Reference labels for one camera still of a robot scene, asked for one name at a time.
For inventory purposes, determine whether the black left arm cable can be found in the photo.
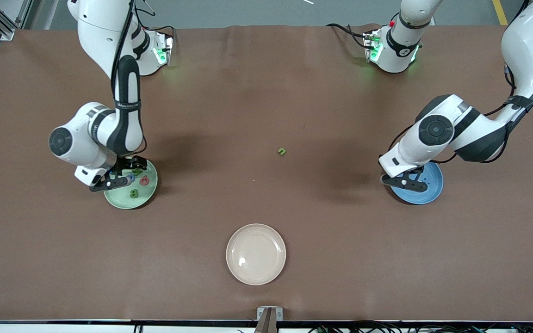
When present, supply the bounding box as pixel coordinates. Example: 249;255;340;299
389;65;514;165

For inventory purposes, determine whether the silver base connector block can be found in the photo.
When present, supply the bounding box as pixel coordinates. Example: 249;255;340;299
363;29;383;63
155;33;174;66

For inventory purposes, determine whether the beige plate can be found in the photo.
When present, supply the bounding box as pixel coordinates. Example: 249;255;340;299
226;223;287;286

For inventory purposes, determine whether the blue plate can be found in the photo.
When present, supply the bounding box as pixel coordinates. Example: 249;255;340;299
389;160;444;205

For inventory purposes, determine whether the metal camera post bracket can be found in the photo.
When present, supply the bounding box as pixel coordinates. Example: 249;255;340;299
257;306;284;333

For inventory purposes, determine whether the brown table cover mat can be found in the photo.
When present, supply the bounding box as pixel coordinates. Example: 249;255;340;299
0;24;533;322

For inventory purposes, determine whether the aluminium frame profile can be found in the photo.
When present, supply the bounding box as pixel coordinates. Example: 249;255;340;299
0;0;33;41

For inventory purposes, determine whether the light green plate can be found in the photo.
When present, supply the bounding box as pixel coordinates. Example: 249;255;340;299
103;156;158;210

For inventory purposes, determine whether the black base cable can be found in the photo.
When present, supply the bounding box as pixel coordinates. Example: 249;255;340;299
326;22;370;49
146;18;175;34

